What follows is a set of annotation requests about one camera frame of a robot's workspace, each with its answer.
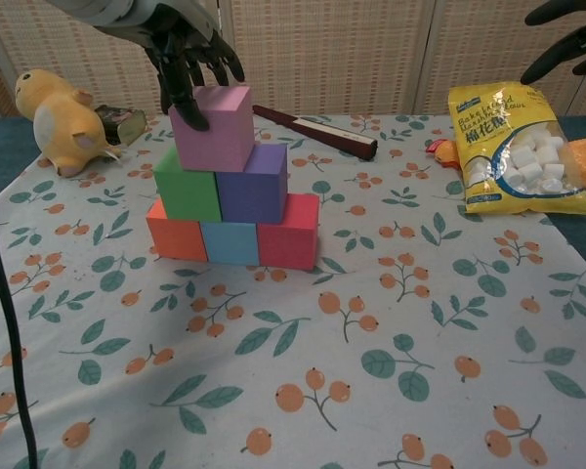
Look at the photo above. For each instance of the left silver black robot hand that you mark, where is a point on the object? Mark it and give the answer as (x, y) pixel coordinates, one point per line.
(176, 29)

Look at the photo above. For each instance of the pink foam cube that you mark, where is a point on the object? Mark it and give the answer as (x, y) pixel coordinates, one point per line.
(215, 132)

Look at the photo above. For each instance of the light blue foam cube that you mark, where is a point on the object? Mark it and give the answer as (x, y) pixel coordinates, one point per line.
(229, 242)

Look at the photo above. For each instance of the dark red folded fan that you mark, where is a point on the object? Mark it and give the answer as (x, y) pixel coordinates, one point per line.
(322, 133)

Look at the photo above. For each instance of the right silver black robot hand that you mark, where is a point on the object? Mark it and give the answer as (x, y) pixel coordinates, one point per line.
(566, 44)

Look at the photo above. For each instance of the woven folding screen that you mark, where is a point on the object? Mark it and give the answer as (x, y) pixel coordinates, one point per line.
(322, 49)

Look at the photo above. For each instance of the red foam cube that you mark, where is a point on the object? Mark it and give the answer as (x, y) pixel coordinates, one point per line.
(288, 239)

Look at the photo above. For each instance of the dark rectangular food tin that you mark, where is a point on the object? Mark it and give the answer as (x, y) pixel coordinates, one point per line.
(124, 124)

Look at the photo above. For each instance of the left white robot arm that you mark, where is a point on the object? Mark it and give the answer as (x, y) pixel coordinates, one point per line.
(93, 10)

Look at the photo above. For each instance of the purple foam cube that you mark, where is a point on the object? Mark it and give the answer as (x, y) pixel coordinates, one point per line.
(254, 188)

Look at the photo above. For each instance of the yellow plush animal toy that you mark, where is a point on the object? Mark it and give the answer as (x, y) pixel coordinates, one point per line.
(63, 122)

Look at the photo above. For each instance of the orange foam cube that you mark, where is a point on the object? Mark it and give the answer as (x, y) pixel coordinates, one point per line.
(176, 239)

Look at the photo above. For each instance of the yellow rubber chicken toy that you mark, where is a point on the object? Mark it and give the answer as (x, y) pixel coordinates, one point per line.
(447, 154)

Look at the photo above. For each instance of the green foam cube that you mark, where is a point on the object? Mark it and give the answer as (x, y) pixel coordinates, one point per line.
(185, 190)

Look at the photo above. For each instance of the floral patterned tablecloth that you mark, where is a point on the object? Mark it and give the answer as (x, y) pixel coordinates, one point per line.
(273, 391)

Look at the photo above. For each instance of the yellow marshmallow bag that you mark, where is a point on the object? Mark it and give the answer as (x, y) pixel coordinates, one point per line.
(488, 146)

